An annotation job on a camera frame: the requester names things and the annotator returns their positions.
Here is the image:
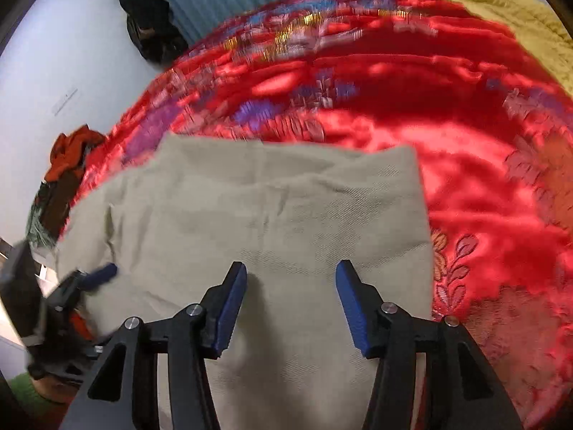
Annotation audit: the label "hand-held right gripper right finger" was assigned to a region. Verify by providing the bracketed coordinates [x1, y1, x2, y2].
[335, 259, 524, 430]

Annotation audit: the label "red orange clothes pile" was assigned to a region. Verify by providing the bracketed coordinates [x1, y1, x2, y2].
[26, 124, 107, 252]

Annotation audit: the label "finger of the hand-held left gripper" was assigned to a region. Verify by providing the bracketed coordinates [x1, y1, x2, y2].
[67, 263, 118, 298]

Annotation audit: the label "yellow knitted blanket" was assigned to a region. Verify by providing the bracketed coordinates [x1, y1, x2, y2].
[398, 0, 573, 99]

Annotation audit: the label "beige pants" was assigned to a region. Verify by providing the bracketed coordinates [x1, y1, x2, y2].
[56, 132, 436, 430]

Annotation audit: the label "red floral satin blanket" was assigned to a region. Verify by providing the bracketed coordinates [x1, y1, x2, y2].
[58, 0, 573, 430]

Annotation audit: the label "dark cloth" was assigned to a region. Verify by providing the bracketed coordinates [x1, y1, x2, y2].
[111, 0, 189, 71]

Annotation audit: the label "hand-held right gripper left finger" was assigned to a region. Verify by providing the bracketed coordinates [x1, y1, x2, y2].
[58, 262, 248, 430]

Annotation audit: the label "green mat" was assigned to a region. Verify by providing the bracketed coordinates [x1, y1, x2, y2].
[8, 373, 61, 418]

